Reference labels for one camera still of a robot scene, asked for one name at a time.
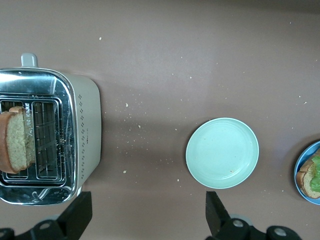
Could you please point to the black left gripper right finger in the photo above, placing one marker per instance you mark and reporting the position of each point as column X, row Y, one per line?
column 225, row 230

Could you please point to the silver beige toaster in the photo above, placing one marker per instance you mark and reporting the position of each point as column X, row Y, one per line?
column 87, row 125

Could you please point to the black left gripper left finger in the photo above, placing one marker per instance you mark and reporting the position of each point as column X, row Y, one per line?
column 65, row 225

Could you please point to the brown toast slice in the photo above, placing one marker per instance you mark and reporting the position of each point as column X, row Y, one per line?
column 15, row 142
column 305, row 175

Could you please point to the green lettuce leaf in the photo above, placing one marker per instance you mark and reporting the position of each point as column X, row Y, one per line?
column 316, row 177

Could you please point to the blue round plate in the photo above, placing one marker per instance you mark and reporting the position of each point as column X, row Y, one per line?
column 297, row 165

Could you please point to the mint green round plate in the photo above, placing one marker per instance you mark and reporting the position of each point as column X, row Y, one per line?
column 222, row 152

